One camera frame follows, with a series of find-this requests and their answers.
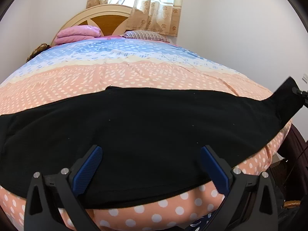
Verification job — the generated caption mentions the black pants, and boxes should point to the black pants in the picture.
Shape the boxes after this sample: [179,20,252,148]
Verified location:
[1,78,305,209]

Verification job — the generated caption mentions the peach blue polka-dot bedspread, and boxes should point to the peach blue polka-dot bedspread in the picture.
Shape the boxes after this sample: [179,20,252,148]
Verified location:
[0,36,293,231]

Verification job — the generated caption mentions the brown fuzzy object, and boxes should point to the brown fuzzy object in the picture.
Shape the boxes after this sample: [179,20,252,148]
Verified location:
[26,43,51,62]

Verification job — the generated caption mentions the folded pink blanket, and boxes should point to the folded pink blanket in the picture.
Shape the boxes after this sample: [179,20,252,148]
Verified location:
[53,25,102,45]

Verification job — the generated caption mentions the striped pillow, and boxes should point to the striped pillow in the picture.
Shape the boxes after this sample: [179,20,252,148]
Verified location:
[122,30,169,42]

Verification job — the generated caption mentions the cream wooden headboard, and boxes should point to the cream wooden headboard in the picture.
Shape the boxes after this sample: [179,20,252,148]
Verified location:
[59,4,132,36]

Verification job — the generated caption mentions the beige floral window curtain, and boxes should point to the beige floral window curtain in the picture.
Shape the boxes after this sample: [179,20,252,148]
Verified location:
[86,0,182,37]

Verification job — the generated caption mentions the dark maroon bed frame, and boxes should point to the dark maroon bed frame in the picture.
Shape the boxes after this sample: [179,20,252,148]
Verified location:
[269,125,308,231]

